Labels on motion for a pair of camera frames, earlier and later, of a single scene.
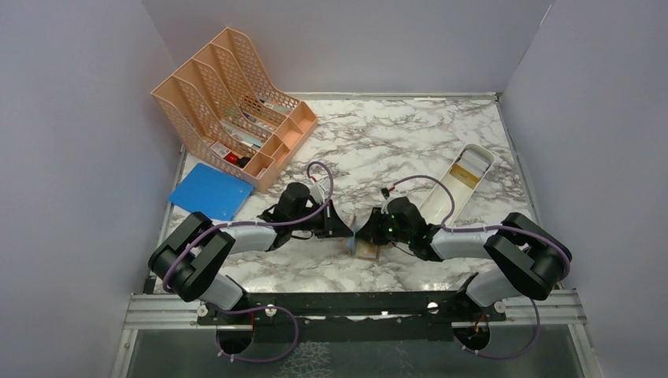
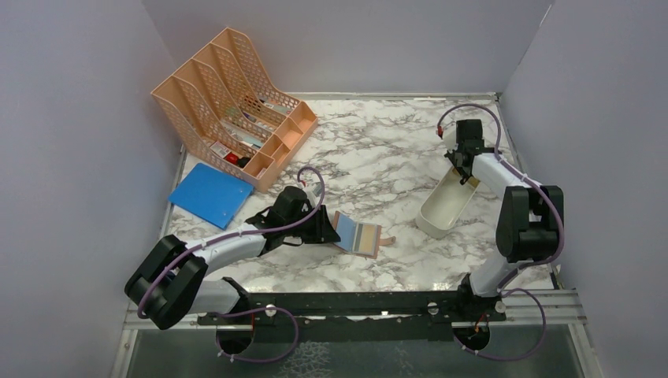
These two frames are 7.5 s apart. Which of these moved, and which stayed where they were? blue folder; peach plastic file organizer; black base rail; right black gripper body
Moved: right black gripper body
Stayed: black base rail; peach plastic file organizer; blue folder
